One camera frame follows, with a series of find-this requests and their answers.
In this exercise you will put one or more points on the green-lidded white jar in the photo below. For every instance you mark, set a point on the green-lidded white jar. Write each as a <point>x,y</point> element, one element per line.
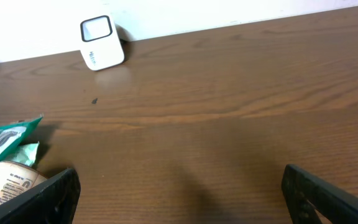
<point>16,178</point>

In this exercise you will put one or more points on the white barcode scanner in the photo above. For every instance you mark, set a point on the white barcode scanner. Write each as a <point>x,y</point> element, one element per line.
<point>100,45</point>

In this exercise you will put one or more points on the green white sponge package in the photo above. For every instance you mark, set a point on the green white sponge package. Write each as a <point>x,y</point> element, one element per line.
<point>13,134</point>

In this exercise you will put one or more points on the mint green wipes packet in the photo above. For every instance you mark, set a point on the mint green wipes packet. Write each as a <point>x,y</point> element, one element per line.
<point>25,154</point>

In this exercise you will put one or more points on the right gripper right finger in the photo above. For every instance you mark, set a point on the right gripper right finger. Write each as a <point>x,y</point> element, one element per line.
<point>307,195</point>

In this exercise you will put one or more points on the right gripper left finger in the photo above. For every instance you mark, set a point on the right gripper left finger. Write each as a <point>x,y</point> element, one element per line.
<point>52,201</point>

